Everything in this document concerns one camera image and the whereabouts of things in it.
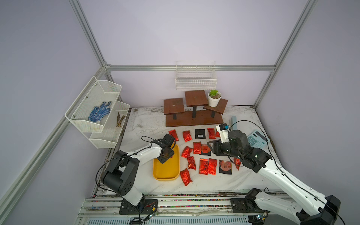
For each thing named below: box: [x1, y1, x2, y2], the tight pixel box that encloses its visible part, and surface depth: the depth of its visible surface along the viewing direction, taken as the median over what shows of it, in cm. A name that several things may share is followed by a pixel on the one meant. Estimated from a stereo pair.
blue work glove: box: [88, 101, 112, 123], surface depth 78 cm
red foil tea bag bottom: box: [187, 156, 197, 171], surface depth 88 cm
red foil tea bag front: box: [168, 129, 180, 142], surface depth 106 cm
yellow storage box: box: [152, 143, 180, 181], surface depth 85 cm
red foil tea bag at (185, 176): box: [180, 167, 193, 187], surface depth 84 cm
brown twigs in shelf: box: [116, 111, 126, 128], surface depth 95 cm
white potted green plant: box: [207, 89, 222, 108], surface depth 97 cm
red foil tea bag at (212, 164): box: [207, 157, 218, 176], surface depth 88 cm
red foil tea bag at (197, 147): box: [193, 141, 202, 155], surface depth 97 cm
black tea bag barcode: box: [194, 128, 206, 139], surface depth 106 cm
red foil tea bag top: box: [182, 130, 193, 143], surface depth 103 cm
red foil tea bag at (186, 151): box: [180, 145, 194, 159], surface depth 94 cm
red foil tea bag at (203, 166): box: [198, 158, 209, 176], surface depth 88 cm
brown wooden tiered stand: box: [163, 90, 229, 128], surface depth 103 cm
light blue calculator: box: [247, 130, 270, 150], surface depth 100 cm
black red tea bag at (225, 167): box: [218, 159, 233, 175], surface depth 88 cm
